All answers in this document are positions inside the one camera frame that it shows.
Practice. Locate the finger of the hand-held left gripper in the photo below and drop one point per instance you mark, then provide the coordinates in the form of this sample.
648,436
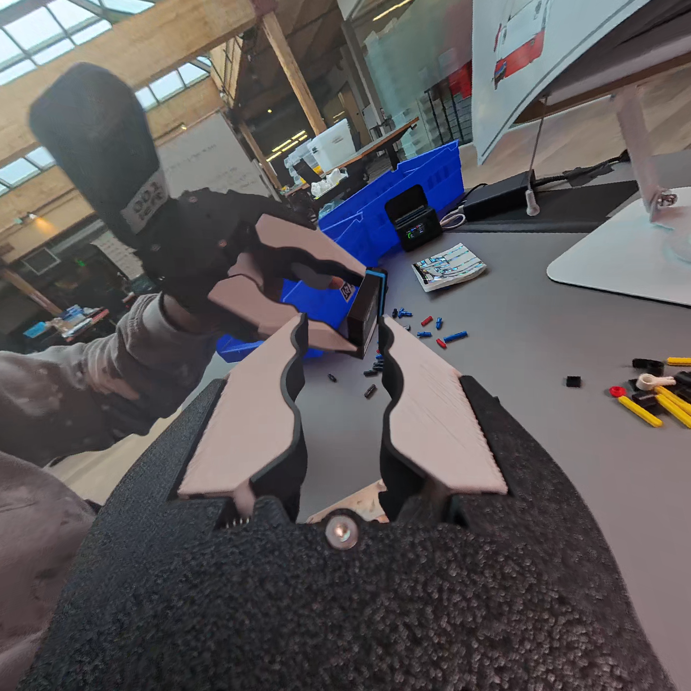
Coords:
243,302
302,237

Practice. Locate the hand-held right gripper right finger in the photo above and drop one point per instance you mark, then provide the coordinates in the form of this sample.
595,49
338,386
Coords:
437,426

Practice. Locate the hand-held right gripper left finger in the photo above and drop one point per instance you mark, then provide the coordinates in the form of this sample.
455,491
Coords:
243,426

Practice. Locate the black camera battery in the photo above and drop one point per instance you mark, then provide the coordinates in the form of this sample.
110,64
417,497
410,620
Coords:
364,316

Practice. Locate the black battery charger case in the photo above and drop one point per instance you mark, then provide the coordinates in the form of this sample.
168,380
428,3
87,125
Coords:
417,224

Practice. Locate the person's left forearm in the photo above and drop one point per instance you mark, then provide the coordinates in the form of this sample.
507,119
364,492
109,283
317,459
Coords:
108,372

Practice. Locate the grey desk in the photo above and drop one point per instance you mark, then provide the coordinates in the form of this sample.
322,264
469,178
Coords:
540,345

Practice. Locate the black desk mat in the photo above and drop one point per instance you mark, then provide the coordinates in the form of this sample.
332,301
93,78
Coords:
577,208

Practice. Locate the whiteboard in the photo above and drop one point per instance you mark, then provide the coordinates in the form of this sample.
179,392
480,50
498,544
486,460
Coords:
210,156

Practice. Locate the scattered small connector pins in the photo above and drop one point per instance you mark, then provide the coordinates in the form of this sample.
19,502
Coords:
432,334

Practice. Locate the white storage box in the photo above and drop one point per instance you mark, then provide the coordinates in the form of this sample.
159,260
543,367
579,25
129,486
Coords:
334,143

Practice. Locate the cream brick assembly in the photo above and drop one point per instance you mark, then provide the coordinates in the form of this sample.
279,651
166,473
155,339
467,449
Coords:
353,505

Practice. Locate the holographic sticker booklet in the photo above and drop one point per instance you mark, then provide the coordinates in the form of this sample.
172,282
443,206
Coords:
448,267

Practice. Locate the red round stud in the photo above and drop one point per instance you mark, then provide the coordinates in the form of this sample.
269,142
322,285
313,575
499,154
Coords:
617,392

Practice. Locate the black power adapter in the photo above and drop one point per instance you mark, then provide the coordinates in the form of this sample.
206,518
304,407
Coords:
496,197

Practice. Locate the cream connector piece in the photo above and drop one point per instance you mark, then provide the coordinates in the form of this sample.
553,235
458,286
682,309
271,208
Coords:
650,381

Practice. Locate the black connector piece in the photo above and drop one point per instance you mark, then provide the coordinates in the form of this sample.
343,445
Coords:
646,365

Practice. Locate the person's grey sweatshirt torso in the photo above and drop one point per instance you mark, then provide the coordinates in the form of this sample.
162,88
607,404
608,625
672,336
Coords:
38,550

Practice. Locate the white stand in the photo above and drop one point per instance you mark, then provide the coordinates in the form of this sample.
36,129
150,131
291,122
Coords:
621,259

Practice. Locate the long yellow axle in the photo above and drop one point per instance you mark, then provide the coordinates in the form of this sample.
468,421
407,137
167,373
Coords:
679,361

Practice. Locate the printed instruction sheet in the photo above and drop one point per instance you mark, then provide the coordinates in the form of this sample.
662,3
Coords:
518,70

